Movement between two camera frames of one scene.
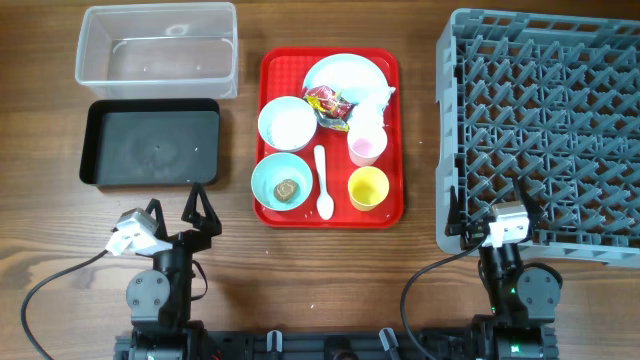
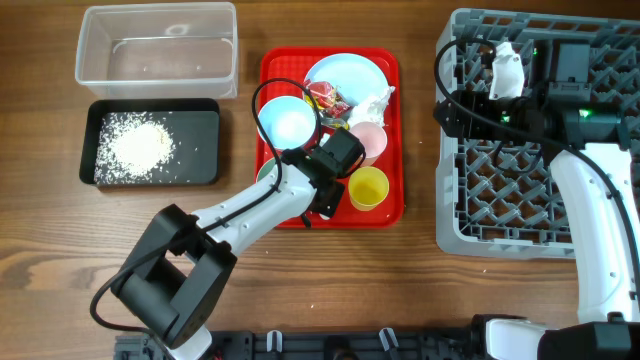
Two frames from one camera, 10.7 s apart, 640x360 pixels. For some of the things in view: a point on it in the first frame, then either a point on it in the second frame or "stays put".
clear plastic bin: x=172 y=50 stays put
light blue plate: x=348 y=73 stays put
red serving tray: x=329 y=138 stays put
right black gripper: x=472 y=234 → x=474 y=129
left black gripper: x=207 y=225 → x=330 y=203
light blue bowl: x=287 y=123 stays put
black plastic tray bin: x=151 y=142 stays put
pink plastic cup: x=366 y=143 stays put
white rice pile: x=292 y=128 → x=131 y=146
